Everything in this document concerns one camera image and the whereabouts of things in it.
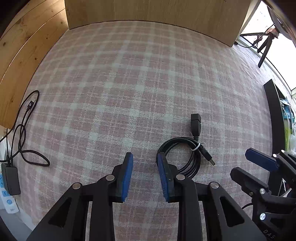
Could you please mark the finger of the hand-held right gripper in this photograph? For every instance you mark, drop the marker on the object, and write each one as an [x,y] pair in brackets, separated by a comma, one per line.
[249,182]
[261,160]

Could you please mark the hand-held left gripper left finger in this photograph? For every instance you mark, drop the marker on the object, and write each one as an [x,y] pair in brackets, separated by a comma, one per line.
[126,178]

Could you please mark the black tripod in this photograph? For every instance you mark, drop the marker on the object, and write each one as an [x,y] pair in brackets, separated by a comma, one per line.
[264,54]

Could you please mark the upright wooden board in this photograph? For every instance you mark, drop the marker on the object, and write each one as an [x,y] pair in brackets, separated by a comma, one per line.
[150,14]

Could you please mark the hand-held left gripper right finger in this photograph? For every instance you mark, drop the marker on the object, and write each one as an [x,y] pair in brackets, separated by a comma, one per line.
[165,183]

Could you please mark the white power strip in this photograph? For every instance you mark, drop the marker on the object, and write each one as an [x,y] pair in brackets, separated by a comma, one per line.
[9,202]

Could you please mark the black power adapter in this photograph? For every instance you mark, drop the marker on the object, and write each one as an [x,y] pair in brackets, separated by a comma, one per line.
[10,178]

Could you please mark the black storage container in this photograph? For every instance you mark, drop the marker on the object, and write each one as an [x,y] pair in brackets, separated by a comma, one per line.
[276,120]

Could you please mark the blue and green packet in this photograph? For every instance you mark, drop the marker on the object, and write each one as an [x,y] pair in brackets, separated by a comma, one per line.
[290,134]

